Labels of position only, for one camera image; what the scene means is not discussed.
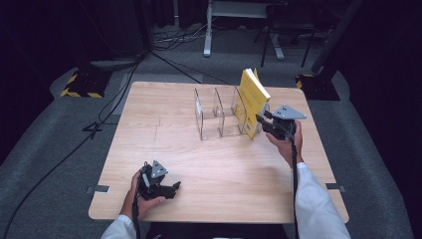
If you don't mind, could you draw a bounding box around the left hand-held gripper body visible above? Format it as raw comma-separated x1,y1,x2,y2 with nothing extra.
137,159,177,201

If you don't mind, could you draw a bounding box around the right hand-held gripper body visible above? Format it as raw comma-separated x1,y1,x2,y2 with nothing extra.
265,104,308,141

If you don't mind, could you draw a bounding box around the yellow book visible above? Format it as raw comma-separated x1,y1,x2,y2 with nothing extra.
237,67,272,140

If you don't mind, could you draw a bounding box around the clear acrylic file holder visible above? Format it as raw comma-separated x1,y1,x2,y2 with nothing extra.
193,86,272,141

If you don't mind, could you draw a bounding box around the person's left hand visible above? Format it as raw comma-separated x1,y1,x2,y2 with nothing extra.
119,168,167,220

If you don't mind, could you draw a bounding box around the person's right hand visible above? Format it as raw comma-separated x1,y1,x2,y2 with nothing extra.
265,119,305,169

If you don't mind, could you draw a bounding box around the grey tape strip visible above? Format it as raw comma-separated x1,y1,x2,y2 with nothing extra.
86,184,110,195
324,181,347,194

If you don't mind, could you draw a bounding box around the yellow-black striped stand base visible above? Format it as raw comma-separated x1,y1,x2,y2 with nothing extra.
295,73,341,102
60,69,112,100

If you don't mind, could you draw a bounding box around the black chair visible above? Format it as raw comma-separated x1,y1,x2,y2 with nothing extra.
253,2,317,69

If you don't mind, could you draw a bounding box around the left hand-held gripper black cable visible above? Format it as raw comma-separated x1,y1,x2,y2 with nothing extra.
131,161,149,239

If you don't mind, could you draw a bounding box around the hand-held gripper black cable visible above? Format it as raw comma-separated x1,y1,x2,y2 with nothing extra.
131,161,149,239
289,121,301,239

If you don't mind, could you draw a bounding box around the right hand-held gripper black cable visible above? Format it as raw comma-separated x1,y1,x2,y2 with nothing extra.
289,121,301,239

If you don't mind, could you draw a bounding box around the white desk frame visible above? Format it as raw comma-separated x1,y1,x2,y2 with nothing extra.
202,0,286,62

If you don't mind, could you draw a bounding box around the long black floor cable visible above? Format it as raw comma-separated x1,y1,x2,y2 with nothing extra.
0,54,146,239

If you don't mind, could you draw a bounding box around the thin black floor cable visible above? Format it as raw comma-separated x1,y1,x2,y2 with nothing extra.
148,49,230,86

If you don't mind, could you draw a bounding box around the dark slanted stand post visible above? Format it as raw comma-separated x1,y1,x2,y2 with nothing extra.
311,0,365,76

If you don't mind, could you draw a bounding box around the bundle of floor cables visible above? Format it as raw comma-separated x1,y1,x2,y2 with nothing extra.
152,20,213,52

